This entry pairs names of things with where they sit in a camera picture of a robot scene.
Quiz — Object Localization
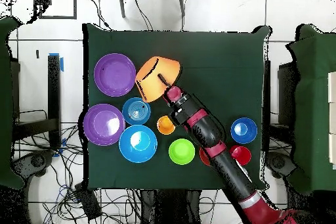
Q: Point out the large orange bowl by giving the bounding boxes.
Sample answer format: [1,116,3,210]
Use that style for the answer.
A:
[135,56,182,103]

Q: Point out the orange cup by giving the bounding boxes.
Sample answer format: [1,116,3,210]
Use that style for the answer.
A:
[156,115,176,135]

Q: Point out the small light blue bowl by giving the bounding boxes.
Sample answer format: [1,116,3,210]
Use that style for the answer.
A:
[121,97,152,126]

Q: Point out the purple bowl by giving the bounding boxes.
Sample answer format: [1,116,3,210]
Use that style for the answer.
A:
[93,53,137,98]
[83,103,126,146]

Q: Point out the dark green tablecloth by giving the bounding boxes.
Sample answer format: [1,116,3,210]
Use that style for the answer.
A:
[82,22,271,192]

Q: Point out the green bowl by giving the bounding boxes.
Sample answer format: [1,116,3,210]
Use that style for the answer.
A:
[168,138,196,166]

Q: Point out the large light blue bowl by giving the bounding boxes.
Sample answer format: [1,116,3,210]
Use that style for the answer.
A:
[118,124,159,164]

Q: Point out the red-orange bowl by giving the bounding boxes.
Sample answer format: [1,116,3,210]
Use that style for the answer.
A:
[199,146,212,167]

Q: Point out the grey metal leg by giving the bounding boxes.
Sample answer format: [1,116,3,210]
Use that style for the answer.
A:
[177,0,190,18]
[117,0,127,18]

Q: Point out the dark blue bowl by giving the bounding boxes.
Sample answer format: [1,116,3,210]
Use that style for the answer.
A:
[230,117,259,145]

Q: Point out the red cup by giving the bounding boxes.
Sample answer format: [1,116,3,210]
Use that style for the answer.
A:
[230,145,252,166]

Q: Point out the black office chair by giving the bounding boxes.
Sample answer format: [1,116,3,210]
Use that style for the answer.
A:
[11,150,54,183]
[264,151,296,180]

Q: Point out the black power strip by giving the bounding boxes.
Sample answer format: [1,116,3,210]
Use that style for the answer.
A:
[73,183,102,221]

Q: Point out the green cloth side table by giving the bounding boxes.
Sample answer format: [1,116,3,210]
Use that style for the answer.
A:
[0,16,26,190]
[285,23,336,194]

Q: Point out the black metal frame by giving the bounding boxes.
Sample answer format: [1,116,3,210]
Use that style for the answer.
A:
[11,55,62,149]
[262,60,297,151]

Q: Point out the grey square floor frame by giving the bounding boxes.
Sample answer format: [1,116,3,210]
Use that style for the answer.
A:
[38,0,77,20]

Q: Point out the tangle of cables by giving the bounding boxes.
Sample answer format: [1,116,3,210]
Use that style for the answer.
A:
[15,109,142,224]

